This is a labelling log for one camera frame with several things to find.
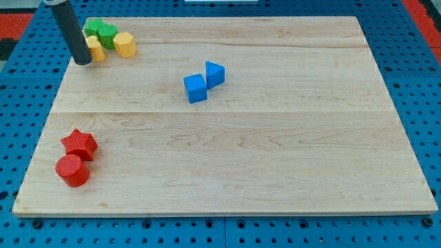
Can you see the blue cube block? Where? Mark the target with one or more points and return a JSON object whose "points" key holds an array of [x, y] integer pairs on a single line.
{"points": [[195, 88]]}

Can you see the light wooden board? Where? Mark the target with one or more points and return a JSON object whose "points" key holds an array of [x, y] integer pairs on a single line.
{"points": [[302, 126]]}

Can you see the blue triangular prism block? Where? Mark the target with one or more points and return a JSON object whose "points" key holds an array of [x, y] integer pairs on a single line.
{"points": [[215, 74]]}

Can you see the yellow hexagon block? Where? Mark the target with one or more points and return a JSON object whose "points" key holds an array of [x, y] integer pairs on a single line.
{"points": [[125, 44]]}

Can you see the red star block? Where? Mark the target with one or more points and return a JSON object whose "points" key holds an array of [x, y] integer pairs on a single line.
{"points": [[81, 144]]}

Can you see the yellow block behind rod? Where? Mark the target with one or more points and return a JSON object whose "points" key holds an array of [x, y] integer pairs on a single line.
{"points": [[96, 49]]}

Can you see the red cylinder block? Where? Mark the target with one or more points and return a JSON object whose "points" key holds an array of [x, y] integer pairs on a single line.
{"points": [[72, 170]]}

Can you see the green star block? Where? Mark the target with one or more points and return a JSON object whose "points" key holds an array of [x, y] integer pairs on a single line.
{"points": [[92, 27]]}

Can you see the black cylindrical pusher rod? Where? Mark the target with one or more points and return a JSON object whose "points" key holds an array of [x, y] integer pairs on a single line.
{"points": [[68, 24]]}

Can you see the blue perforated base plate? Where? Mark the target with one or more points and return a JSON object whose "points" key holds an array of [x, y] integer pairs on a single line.
{"points": [[404, 37]]}

